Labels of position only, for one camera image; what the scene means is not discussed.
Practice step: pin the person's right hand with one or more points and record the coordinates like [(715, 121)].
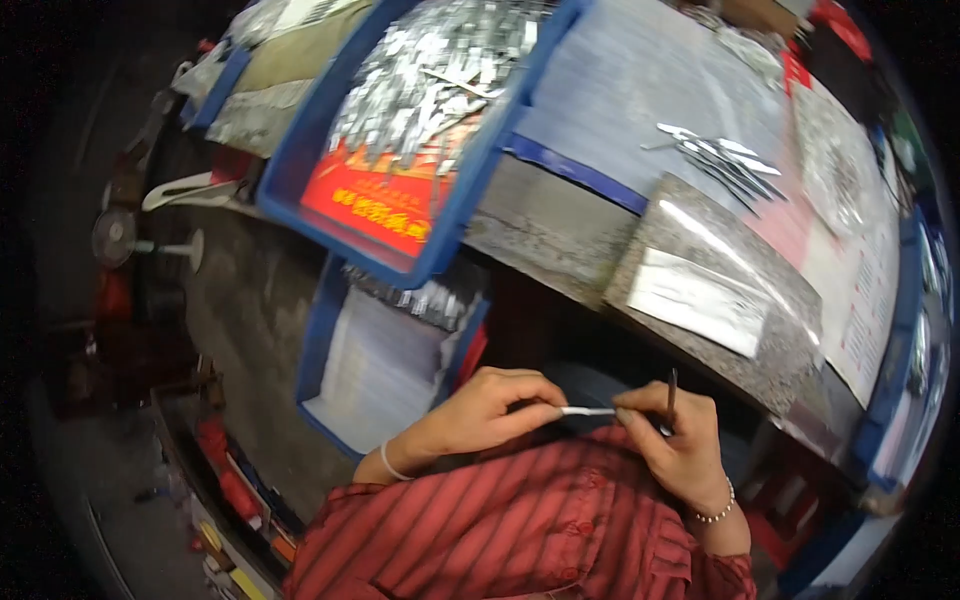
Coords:
[(686, 450)]

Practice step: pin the person's left hand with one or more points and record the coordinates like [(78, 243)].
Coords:
[(472, 420)]

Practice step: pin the thin dark metal tool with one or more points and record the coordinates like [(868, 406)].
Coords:
[(672, 394)]

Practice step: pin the small silver metal strip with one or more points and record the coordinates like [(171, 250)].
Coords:
[(589, 411)]

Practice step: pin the white wrist bangle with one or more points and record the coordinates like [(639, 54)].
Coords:
[(390, 463)]

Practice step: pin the blue crate with white paper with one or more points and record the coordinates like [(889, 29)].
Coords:
[(375, 375)]

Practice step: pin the person's body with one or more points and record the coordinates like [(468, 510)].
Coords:
[(517, 525)]

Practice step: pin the clear plastic bag white label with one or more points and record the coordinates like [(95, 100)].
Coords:
[(697, 300)]

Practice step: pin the large blue plastic crate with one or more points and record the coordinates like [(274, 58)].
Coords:
[(465, 195)]

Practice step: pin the red printed paper sheet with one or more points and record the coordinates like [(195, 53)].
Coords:
[(367, 202)]

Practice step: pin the clutter of floor items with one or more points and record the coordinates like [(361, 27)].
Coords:
[(225, 495)]

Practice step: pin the pink and white printed sheet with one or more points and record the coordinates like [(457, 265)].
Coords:
[(855, 247)]

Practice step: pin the small pile of metal strips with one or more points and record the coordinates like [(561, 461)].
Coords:
[(724, 161)]

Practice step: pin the heap of silver metal strips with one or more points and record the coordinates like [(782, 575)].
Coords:
[(427, 90)]

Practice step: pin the white plastic hook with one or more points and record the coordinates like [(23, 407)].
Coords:
[(180, 193)]

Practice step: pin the grey paper sheet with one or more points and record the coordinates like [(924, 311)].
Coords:
[(637, 82)]

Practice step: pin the small grey fan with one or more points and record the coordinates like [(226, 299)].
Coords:
[(124, 238)]

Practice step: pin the blue crate with grey cloth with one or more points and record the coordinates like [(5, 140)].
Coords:
[(262, 82)]

